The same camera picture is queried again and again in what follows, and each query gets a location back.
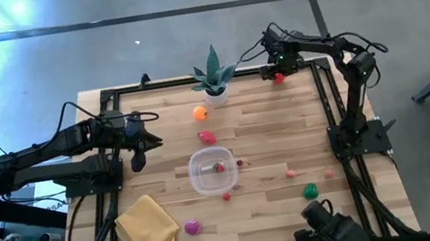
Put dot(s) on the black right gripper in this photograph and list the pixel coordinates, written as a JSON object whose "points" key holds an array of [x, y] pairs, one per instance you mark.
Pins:
{"points": [[285, 56]]}

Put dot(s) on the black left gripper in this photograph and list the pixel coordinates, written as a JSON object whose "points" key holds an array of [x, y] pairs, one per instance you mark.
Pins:
{"points": [[131, 140]]}

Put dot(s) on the large red toy fruit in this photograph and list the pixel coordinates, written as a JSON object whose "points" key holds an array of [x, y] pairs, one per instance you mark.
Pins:
{"points": [[207, 137]]}

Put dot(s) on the orange toy fruit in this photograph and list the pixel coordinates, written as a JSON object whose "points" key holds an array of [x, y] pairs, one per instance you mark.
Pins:
{"points": [[199, 113]]}

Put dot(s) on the clear plastic tupperware container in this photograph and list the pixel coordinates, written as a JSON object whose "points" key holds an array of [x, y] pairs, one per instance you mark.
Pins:
{"points": [[207, 182]]}

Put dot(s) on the red toy strawberry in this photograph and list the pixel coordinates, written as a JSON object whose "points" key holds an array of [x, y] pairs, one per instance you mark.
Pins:
{"points": [[218, 167]]}

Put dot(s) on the purple striped toy onion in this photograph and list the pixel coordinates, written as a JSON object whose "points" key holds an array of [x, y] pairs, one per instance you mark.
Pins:
{"points": [[193, 227]]}

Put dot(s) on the red toy cherry tomato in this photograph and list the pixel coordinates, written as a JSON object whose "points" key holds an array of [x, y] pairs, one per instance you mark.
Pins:
{"points": [[226, 197]]}

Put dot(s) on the small dark red toy berry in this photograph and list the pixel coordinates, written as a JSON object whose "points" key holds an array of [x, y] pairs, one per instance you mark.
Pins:
{"points": [[240, 162]]}

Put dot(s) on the small pink toy fruit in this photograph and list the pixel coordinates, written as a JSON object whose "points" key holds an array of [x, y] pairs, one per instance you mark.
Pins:
{"points": [[290, 173], [328, 173]]}

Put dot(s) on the green toy pepper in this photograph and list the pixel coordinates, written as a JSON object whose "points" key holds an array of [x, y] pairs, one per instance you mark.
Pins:
{"points": [[310, 191]]}

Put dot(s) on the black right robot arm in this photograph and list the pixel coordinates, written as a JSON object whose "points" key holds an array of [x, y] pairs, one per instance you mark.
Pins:
{"points": [[350, 86]]}

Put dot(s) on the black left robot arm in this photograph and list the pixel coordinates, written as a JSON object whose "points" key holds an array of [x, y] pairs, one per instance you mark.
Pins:
{"points": [[50, 144]]}

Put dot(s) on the snake plant in white pot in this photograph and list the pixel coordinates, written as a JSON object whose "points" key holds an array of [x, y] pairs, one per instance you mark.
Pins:
{"points": [[214, 81]]}

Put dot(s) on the yellow folded cloth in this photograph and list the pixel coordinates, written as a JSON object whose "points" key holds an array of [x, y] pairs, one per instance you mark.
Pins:
{"points": [[148, 232]]}

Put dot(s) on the white floor scrap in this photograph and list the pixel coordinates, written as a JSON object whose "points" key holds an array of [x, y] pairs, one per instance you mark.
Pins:
{"points": [[137, 42]]}

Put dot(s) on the white printed paper sheet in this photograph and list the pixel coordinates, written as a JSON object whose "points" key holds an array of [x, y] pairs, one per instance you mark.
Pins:
{"points": [[48, 201]]}

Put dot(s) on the black desk crossbar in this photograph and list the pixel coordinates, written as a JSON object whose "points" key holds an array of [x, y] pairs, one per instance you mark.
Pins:
{"points": [[17, 212]]}

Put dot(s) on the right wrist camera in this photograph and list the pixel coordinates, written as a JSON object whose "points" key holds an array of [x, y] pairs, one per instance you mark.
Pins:
{"points": [[271, 38]]}

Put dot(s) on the black aluminium table frame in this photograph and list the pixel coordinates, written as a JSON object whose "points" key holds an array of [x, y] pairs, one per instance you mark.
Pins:
{"points": [[149, 88]]}

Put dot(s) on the black frame clamp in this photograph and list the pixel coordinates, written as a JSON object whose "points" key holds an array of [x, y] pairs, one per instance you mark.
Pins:
{"points": [[143, 80]]}

